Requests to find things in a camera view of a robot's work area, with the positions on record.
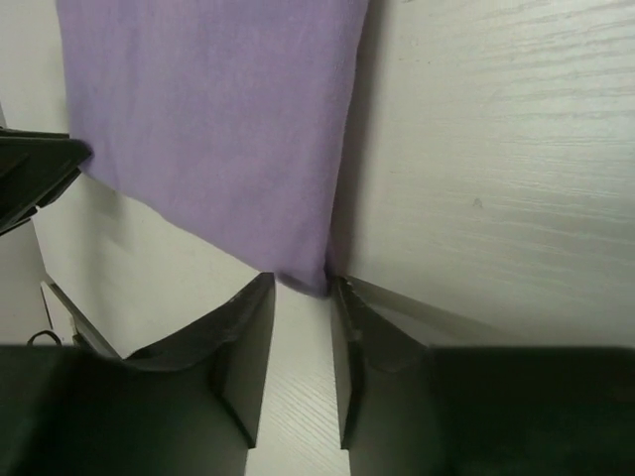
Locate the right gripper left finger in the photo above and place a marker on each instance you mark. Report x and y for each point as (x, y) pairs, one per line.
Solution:
(188, 404)

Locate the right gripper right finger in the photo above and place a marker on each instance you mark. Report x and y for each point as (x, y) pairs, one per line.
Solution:
(406, 407)

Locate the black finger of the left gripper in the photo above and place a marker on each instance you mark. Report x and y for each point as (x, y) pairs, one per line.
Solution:
(36, 169)

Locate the purple t shirt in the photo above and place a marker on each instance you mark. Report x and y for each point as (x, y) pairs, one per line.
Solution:
(226, 117)

